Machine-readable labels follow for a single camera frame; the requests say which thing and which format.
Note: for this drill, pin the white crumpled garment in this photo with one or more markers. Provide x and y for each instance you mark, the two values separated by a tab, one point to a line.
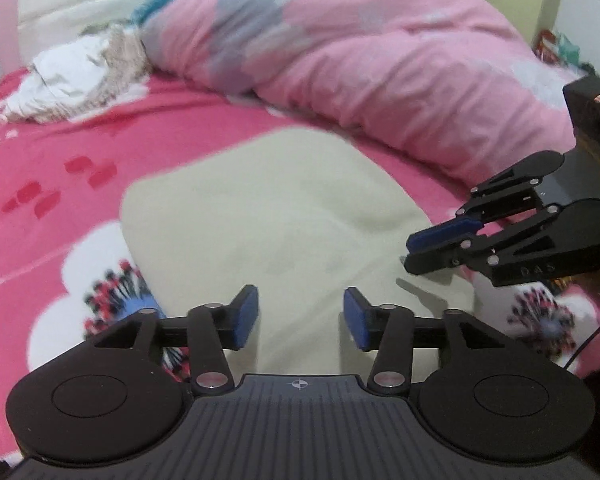
65	75

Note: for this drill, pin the beige checkered garment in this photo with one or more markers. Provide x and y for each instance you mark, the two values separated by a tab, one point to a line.
125	65

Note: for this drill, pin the beige zip jacket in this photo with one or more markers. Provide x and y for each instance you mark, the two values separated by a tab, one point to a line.
280	220

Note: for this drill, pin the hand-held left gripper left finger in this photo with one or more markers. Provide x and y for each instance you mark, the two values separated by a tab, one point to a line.
245	317

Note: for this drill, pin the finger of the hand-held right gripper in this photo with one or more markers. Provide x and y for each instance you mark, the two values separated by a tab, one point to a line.
440	260
445	232

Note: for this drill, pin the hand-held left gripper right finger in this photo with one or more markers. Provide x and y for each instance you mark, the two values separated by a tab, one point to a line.
355	320

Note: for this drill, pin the pink quilt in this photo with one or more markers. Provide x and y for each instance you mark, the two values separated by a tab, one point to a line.
370	70

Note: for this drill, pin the pink floral blanket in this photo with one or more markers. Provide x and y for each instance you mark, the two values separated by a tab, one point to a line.
55	200

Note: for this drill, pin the pink bed headboard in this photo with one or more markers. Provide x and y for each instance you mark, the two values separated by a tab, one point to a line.
55	0

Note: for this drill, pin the teal cloth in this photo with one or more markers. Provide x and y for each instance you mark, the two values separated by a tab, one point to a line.
152	7

